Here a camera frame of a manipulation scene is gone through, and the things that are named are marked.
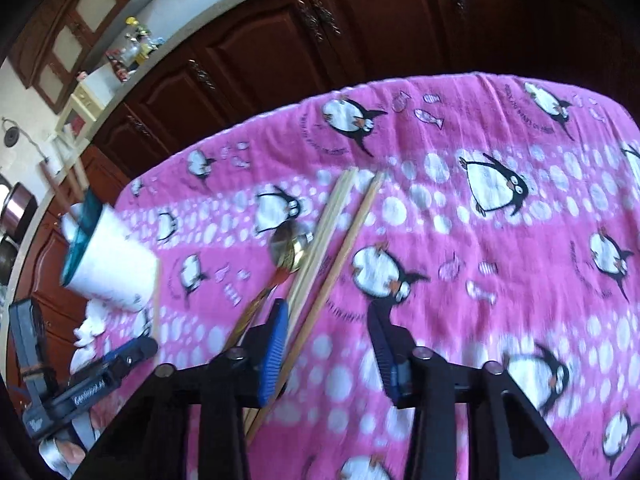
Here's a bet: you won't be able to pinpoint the silver metal spoon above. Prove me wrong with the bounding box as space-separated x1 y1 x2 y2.
222 221 303 353

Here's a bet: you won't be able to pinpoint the cream microwave oven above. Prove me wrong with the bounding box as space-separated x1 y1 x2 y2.
55 77 108 136

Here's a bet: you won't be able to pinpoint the grey stone countertop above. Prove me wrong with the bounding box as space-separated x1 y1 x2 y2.
5 0 566 311

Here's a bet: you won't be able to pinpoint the group of condiment bottles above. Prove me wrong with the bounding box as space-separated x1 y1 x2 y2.
123 16 151 61

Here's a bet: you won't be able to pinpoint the brown wooden upper cabinet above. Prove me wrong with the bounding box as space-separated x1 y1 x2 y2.
10 0 161 116

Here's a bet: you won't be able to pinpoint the white teal-rimmed utensil holder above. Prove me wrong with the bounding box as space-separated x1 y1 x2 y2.
59 189 160 315

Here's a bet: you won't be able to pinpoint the crumpled white tissue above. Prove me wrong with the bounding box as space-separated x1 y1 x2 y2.
70 300 112 363

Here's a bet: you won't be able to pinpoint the steel rice cooker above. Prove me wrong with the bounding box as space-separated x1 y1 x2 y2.
0 182 40 241

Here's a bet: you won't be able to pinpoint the gold metal spoon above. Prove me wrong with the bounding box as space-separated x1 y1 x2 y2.
240 230 315 331

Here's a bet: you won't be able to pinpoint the brown wooden base cabinets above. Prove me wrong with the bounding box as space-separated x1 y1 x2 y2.
7 0 640 411

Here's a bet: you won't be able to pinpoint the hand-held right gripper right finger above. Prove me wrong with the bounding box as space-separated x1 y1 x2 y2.
367 301 583 480

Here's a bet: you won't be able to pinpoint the dark inner cooker pot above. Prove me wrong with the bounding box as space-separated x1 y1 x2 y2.
0 235 20 286

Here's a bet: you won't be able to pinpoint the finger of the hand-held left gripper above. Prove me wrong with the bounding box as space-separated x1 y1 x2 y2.
100 336 160 371

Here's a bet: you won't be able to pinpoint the person's left hand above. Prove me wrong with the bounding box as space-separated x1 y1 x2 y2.
39 435 91 480

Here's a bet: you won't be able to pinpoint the black round plug with cable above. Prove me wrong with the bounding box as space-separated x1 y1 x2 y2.
1 117 51 165

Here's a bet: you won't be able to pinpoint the single wooden chopstick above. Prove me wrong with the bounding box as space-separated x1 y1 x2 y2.
287 170 351 313
292 167 359 313

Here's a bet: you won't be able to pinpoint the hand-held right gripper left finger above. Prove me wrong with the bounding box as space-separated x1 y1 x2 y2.
75 298 291 480

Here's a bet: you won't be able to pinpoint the pink penguin blanket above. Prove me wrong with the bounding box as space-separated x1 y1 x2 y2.
65 72 640 480

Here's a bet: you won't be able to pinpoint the red label brown bottle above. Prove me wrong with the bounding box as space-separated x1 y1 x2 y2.
107 52 132 82

